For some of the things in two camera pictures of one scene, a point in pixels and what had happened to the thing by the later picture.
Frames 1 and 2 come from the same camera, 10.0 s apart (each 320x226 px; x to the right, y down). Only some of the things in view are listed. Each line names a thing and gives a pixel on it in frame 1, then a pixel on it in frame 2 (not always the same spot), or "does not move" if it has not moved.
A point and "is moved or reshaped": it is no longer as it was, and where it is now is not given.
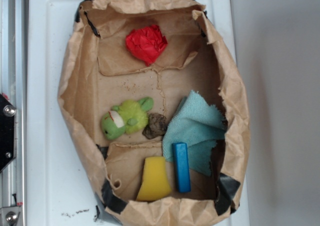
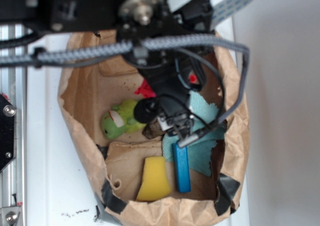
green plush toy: [131, 116] does not move
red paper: [146, 43] is moved or reshaped
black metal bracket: [8, 132] does not move
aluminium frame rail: [14, 85] does not move
